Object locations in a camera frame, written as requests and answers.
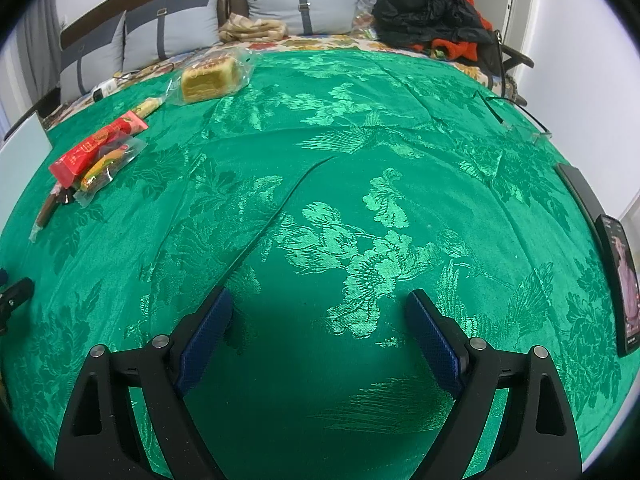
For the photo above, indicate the yellow snack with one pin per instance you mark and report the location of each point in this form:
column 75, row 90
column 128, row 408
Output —
column 107, row 167

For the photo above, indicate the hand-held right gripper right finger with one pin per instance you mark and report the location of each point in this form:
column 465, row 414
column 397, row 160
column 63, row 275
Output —
column 435, row 345

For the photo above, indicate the cream snack stick packet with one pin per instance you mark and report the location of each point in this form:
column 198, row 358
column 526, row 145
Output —
column 146, row 106

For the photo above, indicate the grey curtain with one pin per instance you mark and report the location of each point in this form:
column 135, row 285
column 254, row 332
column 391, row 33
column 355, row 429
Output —
column 40, row 45

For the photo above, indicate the black phone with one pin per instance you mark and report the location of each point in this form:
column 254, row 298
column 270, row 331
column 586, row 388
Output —
column 580, row 190

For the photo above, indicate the black clothes pile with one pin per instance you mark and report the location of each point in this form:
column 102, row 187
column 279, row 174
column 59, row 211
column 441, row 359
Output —
column 425, row 12

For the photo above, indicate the white charger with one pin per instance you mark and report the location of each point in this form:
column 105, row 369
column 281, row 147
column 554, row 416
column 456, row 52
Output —
column 103, row 90

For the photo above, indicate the orange fleece garment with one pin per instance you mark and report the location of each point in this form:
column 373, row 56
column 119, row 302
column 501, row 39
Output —
column 462, row 49

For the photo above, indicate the red snack packet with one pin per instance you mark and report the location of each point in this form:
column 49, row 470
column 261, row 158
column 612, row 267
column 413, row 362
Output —
column 95, row 147

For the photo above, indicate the floral bed sheet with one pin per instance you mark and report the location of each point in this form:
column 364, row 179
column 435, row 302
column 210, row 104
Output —
column 480, row 71

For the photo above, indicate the brown snack bar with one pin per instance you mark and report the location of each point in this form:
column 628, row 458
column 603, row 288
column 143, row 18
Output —
column 44, row 215

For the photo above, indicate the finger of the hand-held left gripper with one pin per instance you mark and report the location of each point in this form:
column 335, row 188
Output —
column 17, row 291

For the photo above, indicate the dark cloth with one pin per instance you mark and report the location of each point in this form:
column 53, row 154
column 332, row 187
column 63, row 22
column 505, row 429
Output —
column 47, row 102

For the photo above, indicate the phone with lit screen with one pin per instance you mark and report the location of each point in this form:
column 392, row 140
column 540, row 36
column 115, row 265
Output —
column 625, row 285

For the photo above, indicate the white cardboard box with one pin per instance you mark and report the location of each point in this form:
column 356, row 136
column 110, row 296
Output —
column 20, row 170

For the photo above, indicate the black chair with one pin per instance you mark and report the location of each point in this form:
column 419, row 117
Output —
column 515, row 55

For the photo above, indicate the beige folded cloth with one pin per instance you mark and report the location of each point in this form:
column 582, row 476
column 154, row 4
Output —
column 252, row 30

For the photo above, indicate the bread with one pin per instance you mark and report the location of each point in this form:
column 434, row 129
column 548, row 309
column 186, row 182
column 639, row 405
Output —
column 207, row 80

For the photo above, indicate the small dark snack packet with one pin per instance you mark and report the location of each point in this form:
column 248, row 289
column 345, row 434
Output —
column 64, row 194

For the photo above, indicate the clear plastic bag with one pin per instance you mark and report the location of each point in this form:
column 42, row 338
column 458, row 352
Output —
column 362, row 24

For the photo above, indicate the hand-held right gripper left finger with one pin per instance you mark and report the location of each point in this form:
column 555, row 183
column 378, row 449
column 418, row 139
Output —
column 205, row 340

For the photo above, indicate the thin-framed glasses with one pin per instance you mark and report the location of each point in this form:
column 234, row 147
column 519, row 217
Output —
column 520, row 132

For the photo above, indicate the green patterned bedspread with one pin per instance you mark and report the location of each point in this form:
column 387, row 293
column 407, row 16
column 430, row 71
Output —
column 350, row 185

